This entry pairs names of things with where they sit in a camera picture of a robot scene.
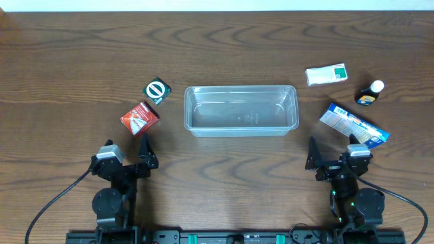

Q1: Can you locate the blue Kool Fever box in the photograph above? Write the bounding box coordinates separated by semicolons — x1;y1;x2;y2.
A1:
319;103;390;149

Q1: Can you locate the red orange box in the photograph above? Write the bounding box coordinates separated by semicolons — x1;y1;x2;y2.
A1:
120;102;160;136

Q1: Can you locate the dark bottle white cap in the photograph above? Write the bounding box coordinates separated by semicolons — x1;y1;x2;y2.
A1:
355;80;384;106

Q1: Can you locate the green square box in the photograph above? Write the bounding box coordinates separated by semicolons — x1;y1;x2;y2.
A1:
142;77;172;105

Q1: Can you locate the white green medicine box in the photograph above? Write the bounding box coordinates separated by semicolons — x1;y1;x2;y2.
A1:
305;63;348;86

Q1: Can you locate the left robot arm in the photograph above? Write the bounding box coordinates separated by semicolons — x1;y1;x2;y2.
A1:
89;134;159;243

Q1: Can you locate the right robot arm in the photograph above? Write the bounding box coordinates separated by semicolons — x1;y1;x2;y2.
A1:
305;135;385;244

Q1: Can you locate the clear plastic container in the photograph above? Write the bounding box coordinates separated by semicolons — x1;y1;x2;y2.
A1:
184;85;300;137

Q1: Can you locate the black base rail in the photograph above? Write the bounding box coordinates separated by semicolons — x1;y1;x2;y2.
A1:
65;229;406;244

